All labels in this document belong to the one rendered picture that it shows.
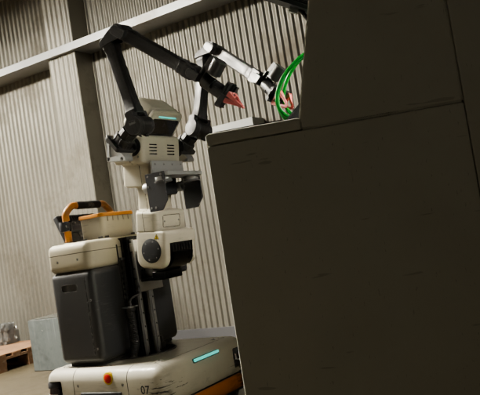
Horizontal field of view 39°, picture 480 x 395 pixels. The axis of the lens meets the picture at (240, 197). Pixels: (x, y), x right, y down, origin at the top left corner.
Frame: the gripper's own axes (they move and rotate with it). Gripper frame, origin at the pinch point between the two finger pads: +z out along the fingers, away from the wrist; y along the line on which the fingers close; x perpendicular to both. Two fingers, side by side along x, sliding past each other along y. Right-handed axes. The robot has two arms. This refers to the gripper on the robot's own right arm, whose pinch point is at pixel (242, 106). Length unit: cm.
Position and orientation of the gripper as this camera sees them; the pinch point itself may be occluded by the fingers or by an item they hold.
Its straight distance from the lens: 257.0
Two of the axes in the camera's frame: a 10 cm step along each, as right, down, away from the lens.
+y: 5.1, -8.2, -2.5
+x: 4.2, -0.2, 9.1
